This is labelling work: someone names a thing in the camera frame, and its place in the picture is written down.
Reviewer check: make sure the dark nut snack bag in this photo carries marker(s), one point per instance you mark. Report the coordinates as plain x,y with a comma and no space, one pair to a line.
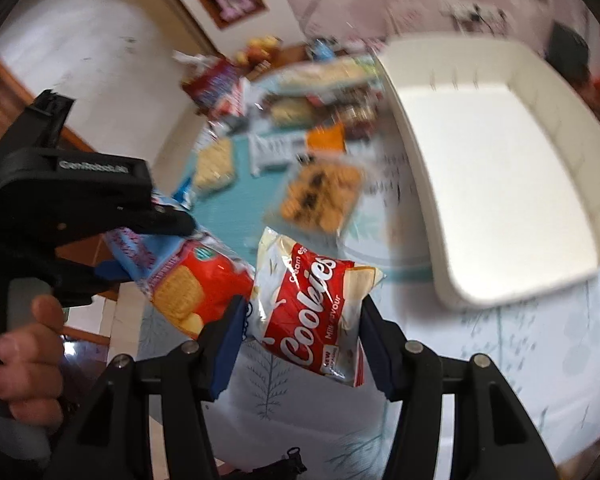
360,118

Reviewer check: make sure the red bag of bread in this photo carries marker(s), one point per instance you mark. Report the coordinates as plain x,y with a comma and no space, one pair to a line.
206,78

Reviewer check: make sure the brown wooden door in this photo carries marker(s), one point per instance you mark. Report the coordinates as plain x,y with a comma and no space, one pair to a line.
10,110

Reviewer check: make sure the teal striped placemat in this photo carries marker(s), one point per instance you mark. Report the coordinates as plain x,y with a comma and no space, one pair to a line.
386,228

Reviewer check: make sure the white plastic storage bin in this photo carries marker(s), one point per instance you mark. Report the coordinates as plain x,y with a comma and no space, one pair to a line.
506,160

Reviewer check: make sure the patterned tablecloth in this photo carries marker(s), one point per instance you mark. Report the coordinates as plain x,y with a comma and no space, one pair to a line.
506,392

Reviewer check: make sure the person's left hand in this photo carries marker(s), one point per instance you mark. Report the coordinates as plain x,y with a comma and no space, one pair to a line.
30,378

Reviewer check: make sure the yellow rice cracker pack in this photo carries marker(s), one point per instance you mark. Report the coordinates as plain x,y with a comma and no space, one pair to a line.
290,111

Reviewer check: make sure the fruit bowl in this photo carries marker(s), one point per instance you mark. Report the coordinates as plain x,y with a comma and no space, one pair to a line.
258,50

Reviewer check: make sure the pale rice cracker block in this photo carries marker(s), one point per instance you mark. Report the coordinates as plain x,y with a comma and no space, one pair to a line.
215,167

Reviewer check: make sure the white orange snack bar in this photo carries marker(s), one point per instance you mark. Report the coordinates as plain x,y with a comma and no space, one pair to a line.
278,150

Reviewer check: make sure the dark green appliance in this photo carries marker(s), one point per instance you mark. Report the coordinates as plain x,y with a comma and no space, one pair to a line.
568,53

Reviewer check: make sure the large beige cracker bag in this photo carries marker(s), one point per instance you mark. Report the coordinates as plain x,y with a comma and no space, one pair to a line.
306,78

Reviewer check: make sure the red blue biscuit packet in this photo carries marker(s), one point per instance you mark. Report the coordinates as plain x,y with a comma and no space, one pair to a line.
189,280

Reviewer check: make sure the blue kettle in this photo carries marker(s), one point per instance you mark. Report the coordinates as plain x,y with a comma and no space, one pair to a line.
320,50

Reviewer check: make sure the red white Cookies packet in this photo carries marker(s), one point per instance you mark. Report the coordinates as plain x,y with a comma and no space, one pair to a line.
306,307

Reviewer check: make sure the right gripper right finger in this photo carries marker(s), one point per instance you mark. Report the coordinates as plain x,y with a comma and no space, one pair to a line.
384,346

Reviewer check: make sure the clear pack orange puffs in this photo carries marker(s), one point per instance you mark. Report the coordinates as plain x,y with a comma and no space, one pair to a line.
318,196

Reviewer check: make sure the red white candy bag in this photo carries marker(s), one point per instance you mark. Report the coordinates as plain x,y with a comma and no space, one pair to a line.
230,113

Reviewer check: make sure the small blue snack packet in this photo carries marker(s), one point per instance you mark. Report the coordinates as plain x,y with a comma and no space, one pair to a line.
185,194

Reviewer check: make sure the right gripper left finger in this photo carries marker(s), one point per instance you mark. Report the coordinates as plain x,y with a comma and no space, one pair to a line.
220,343

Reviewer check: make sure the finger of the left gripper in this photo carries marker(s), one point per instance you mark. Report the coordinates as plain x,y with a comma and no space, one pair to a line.
169,221

